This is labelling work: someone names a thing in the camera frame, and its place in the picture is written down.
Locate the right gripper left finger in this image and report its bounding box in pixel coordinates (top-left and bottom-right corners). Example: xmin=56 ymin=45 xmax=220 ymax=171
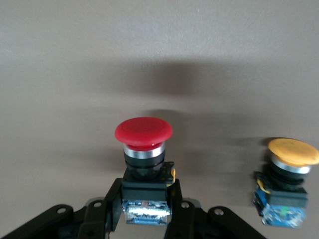
xmin=79 ymin=177 xmax=124 ymax=239

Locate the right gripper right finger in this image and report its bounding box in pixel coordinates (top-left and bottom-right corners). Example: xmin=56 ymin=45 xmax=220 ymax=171
xmin=163 ymin=178 xmax=200 ymax=239

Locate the red mushroom push button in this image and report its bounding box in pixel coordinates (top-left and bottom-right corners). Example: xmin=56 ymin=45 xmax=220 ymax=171
xmin=115 ymin=117 xmax=176 ymax=226

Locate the yellow mushroom push button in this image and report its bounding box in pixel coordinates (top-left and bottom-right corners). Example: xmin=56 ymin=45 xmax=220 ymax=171
xmin=252 ymin=137 xmax=319 ymax=229

